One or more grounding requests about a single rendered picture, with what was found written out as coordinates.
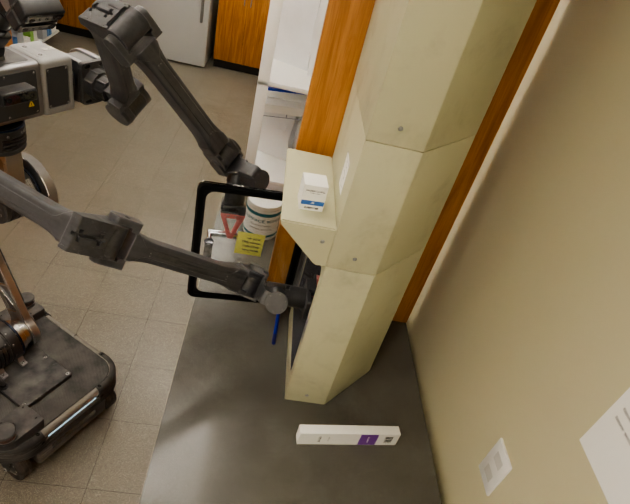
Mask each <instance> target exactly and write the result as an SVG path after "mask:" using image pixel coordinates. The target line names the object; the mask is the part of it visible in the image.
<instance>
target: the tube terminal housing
mask: <svg viewBox="0 0 630 504"><path fill-rule="evenodd" d="M474 138H475V135H474V136H471V137H468V138H465V139H462V140H459V141H456V142H453V143H450V144H447V145H444V146H440V147H437V148H434V149H431V150H428V151H425V152H421V151H416V150H411V149H407V148H402V147H397V146H393V145H388V144H383V143H379V142H374V141H369V140H366V139H365V134H364V128H363V123H362V118H361V112H360V107H359V101H358V96H357V90H356V85H355V80H354V81H353V85H352V88H351V92H350V95H349V99H348V103H347V106H346V110H345V114H344V117H343V121H342V125H341V128H340V132H339V135H338V139H337V143H336V146H335V150H334V154H333V157H332V162H333V178H334V194H335V211H336V227H337V231H336V234H335V237H334V241H333V244H332V247H331V250H330V254H329V257H328V260H327V263H326V265H325V266H321V273H320V278H319V281H318V284H317V288H316V291H315V294H314V297H313V301H312V304H311V307H310V310H309V314H308V324H307V327H306V330H305V333H304V337H303V340H302V342H301V340H300V343H299V346H298V350H297V353H296V356H295V359H294V363H293V366H292V369H291V370H290V368H291V347H292V325H293V307H291V310H290V313H289V327H288V345H287V363H286V381H285V399H287V400H294V401H302V402H309V403H316V404H323V405H324V404H326V403H327V402H328V401H330V400H331V399H332V398H334V397H335V396H336V395H338V394H339V393H340V392H342V391H343V390H345V389H346V388H347V387H349V386H350V385H351V384H353V383H354V382H355V381H357V380H358V379H359V378H361V377H362V376H363V375H365V374H366V373H367V372H369V371H370V368H371V366H372V364H373V362H374V359H375V357H376V355H377V353H378V351H379V348H380V346H381V344H382V342H383V340H384V337H385V335H386V333H387V331H388V329H389V326H390V324H391V322H392V320H393V317H394V315H395V313H396V311H397V309H398V306H399V304H400V302H401V300H402V298H403V295H404V293H405V291H406V289H407V287H408V284H409V282H410V280H411V278H412V276H413V273H414V271H415V269H416V267H417V264H418V262H419V260H420V258H421V256H422V253H423V251H424V249H425V247H426V244H427V242H428V240H429V238H430V235H431V233H432V231H433V229H434V227H435V224H436V222H437V220H438V218H439V216H440V213H441V211H442V209H443V207H444V205H445V202H446V200H447V198H448V196H449V193H450V191H451V189H452V187H453V185H454V182H455V180H456V178H457V176H458V174H459V171H460V169H461V167H462V165H463V163H464V160H465V158H466V156H467V154H468V151H469V149H470V147H471V145H472V143H473V140H474ZM348 151H349V159H350V166H349V169H348V172H347V176H346V179H345V182H344V186H343V189H342V192H341V196H340V192H339V180H340V177H341V173H342V170H343V166H344V163H345V160H346V156H347V153H348Z"/></svg>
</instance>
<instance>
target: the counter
mask: <svg viewBox="0 0 630 504"><path fill-rule="evenodd" d="M290 310H291V307H287V309H286V310H285V311H284V312H283V313H281V314H280V317H279V323H278V330H277V336H276V342H275V344H274V345H273V344H272V337H273V331H274V325H275V319H276V314H272V313H270V312H269V311H268V310H267V309H266V307H265V305H263V304H261V303H254V302H244V301H233V300H223V299H212V298H201V297H195V298H194V302H193V306H192V309H191V313H190V317H189V320H188V324H187V328H186V331H185V335H184V339H183V342H182V346H181V350H180V354H179V357H178V361H177V365H176V368H175V372H174V376H173V379H172V383H171V387H170V390H169V394H168V398H167V401H166V405H165V409H164V412H163V416H162V420H161V423H160V427H159V431H158V434H157V438H156V442H155V445H154V449H153V453H152V456H151V460H150V464H149V467H148V471H147V475H146V478H145V482H144V486H143V489H142V493H141V497H140V500H139V504H442V502H441V497H440V492H439V487H438V482H437V477H436V472H435V467H434V462H433V456H432V451H431V446H430V441H429V436H428V431H427V426H426V421H425V416H424V411H423V406H422V401H421V396H420V391H419V386H418V381H417V376H416V371H415V366H414V361H413V356H412V351H411V346H410V341H409V336H408V331H407V325H406V323H404V322H398V321H392V322H391V324H390V326H389V329H388V331H387V333H386V335H385V337H384V340H383V342H382V344H381V346H380V348H379V351H378V353H377V355H376V357H375V359H374V362H373V364H372V366H371V368H370V371H369V372H367V373H366V374H365V375H363V376H362V377H361V378H359V379H358V380H357V381H355V382H354V383H353V384H351V385H350V386H349V387H347V388H346V389H345V390H343V391H342V392H340V393H339V394H338V395H336V396H335V397H334V398H332V399H331V400H330V401H328V402H327V403H326V404H324V405H323V404H316V403H309V402H302V401H294V400H287V399H285V381H286V363H287V345H288V327H289V313H290ZM300 424H304V425H359V426H399V430H400V433H401V436H400V437H399V439H398V441H397V442H396V444H395V445H334V444H297V442H296V433H297V431H298V428H299V425H300Z"/></svg>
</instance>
